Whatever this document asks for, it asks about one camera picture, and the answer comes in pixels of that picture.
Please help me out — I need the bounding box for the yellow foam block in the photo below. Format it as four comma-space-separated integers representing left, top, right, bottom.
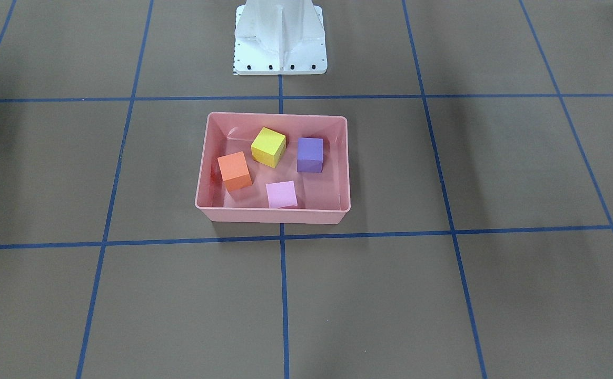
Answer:
251, 127, 287, 168

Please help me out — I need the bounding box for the pink plastic bin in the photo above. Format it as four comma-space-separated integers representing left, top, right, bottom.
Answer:
195, 111, 351, 225

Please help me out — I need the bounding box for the orange foam block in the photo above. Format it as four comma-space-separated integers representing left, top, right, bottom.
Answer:
217, 152, 253, 192

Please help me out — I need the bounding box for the purple foam block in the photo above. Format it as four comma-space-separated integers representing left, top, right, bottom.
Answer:
296, 137, 324, 173

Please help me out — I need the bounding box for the pink foam block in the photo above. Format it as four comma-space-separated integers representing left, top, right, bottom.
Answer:
265, 181, 299, 208

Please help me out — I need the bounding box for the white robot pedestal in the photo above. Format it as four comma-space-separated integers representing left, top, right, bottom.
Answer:
233, 1, 328, 75

